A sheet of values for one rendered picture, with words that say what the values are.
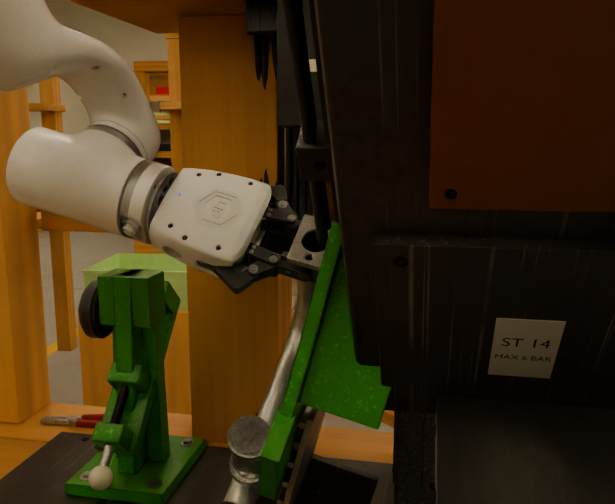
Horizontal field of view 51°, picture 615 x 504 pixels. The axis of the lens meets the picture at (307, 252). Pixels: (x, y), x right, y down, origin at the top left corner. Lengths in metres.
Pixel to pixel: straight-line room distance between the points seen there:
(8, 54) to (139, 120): 0.17
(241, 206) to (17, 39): 0.24
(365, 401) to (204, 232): 0.22
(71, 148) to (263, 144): 0.30
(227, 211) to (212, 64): 0.33
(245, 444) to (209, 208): 0.23
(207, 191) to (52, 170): 0.15
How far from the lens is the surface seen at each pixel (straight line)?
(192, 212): 0.63
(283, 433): 0.54
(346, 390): 0.54
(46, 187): 0.69
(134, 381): 0.83
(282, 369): 0.70
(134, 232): 0.65
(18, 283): 1.12
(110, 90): 0.72
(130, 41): 11.47
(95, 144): 0.70
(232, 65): 0.91
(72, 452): 1.00
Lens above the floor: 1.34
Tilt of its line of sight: 10 degrees down
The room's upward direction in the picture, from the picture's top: straight up
